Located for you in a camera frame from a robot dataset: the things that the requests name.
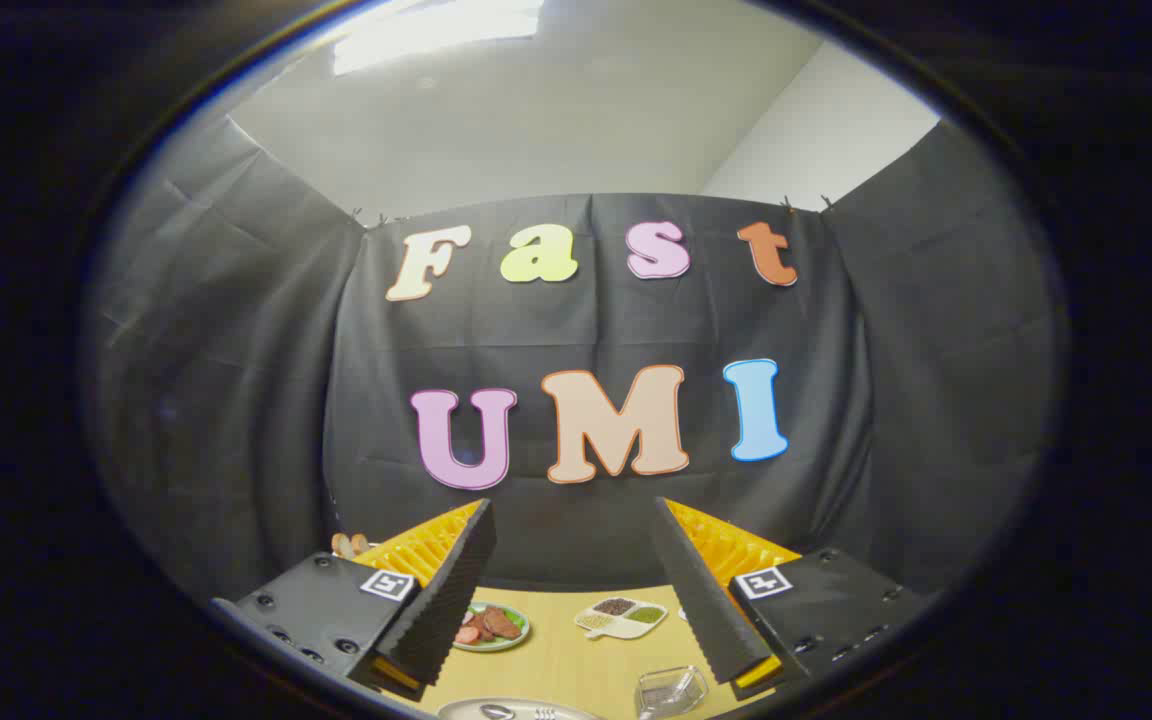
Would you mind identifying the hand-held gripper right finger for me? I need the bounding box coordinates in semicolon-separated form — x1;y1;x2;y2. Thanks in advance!
650;496;938;702

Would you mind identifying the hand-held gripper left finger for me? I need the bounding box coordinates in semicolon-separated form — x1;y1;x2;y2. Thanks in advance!
211;497;498;703

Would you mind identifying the green food plate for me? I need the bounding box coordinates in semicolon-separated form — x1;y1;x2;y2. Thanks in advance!
453;601;532;653

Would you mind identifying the white divided dish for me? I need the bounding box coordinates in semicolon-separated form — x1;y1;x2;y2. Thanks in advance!
574;596;669;641

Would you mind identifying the large white plate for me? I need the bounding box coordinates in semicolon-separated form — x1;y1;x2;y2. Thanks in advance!
436;696;607;720

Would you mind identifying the metal wire basket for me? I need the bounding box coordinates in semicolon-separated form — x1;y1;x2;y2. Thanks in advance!
634;665;711;719

